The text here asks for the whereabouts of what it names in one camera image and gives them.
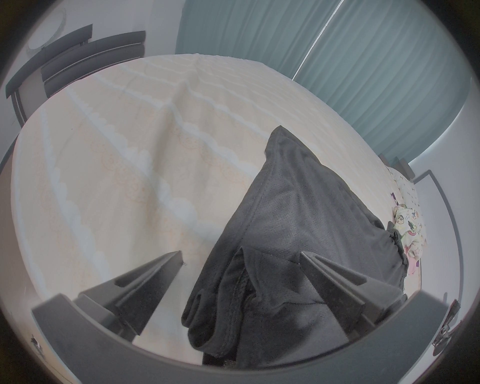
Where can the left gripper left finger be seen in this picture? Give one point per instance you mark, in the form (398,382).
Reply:
(146,296)

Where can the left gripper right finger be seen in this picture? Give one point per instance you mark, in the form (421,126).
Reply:
(345,296)

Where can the black T-shirt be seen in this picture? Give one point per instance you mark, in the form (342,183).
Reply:
(300,210)

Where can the pink garment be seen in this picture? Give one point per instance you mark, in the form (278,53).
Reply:
(413,262)

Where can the white printed garment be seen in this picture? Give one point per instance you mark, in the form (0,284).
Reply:
(408,225)

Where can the white printed pillow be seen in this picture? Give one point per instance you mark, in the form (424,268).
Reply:
(407,191)

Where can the bed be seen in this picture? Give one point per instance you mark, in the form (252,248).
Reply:
(112,168)

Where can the grey bedside table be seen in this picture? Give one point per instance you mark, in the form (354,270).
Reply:
(397,165)

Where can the blue-green curtain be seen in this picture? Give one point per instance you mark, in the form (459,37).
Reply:
(382,67)
(243,33)

